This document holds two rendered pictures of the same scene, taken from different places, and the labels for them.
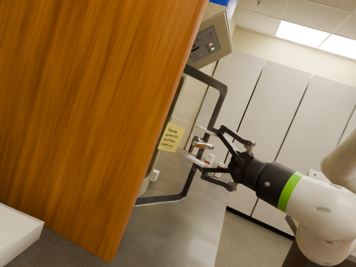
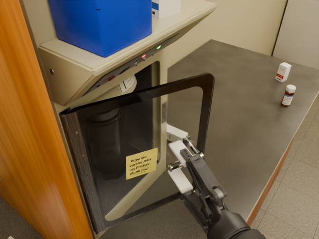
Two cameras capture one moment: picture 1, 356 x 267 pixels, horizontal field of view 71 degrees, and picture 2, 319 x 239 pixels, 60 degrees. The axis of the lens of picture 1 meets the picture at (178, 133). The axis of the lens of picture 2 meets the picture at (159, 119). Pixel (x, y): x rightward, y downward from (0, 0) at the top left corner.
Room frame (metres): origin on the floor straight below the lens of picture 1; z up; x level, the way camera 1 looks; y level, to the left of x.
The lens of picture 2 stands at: (0.30, -0.20, 1.68)
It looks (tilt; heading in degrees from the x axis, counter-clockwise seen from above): 40 degrees down; 24
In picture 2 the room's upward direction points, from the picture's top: straight up
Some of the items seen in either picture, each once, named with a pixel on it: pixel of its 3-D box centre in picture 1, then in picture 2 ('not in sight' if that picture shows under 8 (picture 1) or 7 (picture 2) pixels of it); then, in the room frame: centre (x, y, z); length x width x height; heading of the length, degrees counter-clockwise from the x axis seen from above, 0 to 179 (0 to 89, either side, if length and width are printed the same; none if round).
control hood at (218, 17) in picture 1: (204, 45); (142, 48); (0.71, 0.02, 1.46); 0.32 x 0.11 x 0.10; 167
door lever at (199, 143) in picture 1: (199, 143); (183, 156); (0.72, -0.07, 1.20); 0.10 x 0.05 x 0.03; 140
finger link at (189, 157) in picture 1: (195, 160); (180, 179); (0.69, -0.07, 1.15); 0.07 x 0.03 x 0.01; 50
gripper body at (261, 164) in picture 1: (247, 169); (220, 221); (0.60, -0.19, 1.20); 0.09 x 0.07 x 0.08; 50
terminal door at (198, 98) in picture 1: (175, 140); (149, 160); (0.69, 0.00, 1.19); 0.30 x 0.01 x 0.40; 140
